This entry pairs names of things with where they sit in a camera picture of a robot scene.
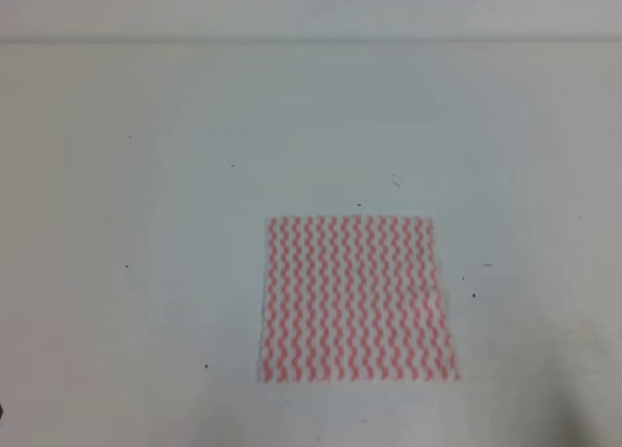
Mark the pink white wavy striped towel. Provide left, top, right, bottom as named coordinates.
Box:
left=257, top=215, right=459, bottom=383

